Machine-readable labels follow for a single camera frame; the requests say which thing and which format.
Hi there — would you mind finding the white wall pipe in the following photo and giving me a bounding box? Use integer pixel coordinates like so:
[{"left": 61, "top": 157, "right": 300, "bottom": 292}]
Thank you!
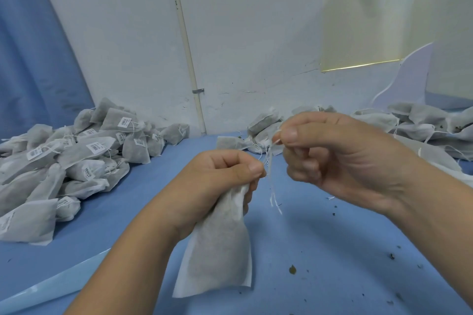
[{"left": 167, "top": 0, "right": 208, "bottom": 135}]

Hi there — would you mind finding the pile of unlabelled herb bags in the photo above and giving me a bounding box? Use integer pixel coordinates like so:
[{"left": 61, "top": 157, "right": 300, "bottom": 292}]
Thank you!
[{"left": 215, "top": 101, "right": 473, "bottom": 188}]

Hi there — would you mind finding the blue label roll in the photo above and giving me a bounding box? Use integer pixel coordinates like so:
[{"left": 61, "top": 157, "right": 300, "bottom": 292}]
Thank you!
[{"left": 0, "top": 248, "right": 112, "bottom": 315}]

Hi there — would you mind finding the person's left forearm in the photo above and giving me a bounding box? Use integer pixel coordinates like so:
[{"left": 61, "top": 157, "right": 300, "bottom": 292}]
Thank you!
[{"left": 65, "top": 211, "right": 182, "bottom": 315}]

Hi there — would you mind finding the blue curtain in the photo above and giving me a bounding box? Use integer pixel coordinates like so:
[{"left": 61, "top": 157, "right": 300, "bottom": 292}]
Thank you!
[{"left": 0, "top": 0, "right": 96, "bottom": 139}]

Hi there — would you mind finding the white sachet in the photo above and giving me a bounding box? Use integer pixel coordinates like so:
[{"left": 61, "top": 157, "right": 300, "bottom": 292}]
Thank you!
[{"left": 172, "top": 141, "right": 285, "bottom": 299}]

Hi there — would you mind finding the pile of labelled herb bags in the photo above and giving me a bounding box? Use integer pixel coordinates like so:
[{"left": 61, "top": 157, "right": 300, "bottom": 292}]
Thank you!
[{"left": 0, "top": 97, "right": 191, "bottom": 246}]

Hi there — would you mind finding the white curved board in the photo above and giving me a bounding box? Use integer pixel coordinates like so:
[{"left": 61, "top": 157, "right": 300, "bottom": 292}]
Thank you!
[{"left": 370, "top": 43, "right": 435, "bottom": 109}]

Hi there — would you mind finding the large beige panel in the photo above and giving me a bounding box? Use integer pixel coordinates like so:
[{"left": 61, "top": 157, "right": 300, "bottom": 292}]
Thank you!
[{"left": 425, "top": 0, "right": 473, "bottom": 101}]

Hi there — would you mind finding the person's right hand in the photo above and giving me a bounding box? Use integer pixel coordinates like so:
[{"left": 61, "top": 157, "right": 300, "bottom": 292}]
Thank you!
[{"left": 272, "top": 111, "right": 427, "bottom": 216}]

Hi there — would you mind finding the person's left hand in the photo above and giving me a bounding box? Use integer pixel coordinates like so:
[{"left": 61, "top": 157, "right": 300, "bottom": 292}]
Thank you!
[{"left": 157, "top": 149, "right": 267, "bottom": 242}]

